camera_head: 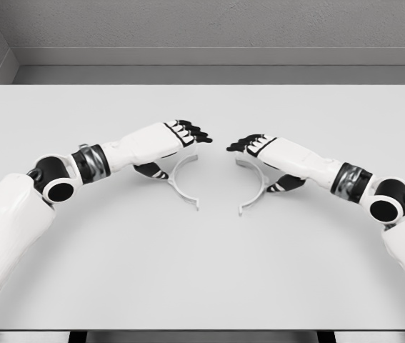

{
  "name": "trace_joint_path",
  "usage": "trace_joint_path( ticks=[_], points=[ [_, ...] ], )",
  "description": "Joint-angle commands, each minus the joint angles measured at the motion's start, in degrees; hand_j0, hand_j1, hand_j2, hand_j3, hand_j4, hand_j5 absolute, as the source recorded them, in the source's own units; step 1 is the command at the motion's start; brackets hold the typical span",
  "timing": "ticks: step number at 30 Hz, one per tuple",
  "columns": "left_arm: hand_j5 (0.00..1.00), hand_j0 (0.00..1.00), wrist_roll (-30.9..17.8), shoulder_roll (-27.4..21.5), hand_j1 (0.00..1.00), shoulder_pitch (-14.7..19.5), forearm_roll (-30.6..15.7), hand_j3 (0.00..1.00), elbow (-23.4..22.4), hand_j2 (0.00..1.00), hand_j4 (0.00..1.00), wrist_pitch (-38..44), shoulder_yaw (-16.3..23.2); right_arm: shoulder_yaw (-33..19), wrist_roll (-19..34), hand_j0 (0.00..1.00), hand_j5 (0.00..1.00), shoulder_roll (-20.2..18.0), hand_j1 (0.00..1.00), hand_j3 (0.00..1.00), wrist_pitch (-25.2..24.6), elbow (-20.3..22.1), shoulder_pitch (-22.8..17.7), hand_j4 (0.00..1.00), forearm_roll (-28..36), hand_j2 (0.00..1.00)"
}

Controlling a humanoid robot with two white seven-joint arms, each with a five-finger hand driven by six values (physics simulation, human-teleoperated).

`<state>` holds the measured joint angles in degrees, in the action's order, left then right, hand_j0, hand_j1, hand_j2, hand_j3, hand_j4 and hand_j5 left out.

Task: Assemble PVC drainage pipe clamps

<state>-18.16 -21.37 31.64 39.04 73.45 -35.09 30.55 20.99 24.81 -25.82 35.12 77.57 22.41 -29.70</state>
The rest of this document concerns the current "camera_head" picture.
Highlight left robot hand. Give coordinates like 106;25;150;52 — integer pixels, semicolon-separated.
126;119;214;179

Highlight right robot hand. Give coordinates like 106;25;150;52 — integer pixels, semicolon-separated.
226;134;306;194

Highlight white half pipe clamp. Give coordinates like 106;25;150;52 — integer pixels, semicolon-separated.
235;159;271;218
168;153;201;212

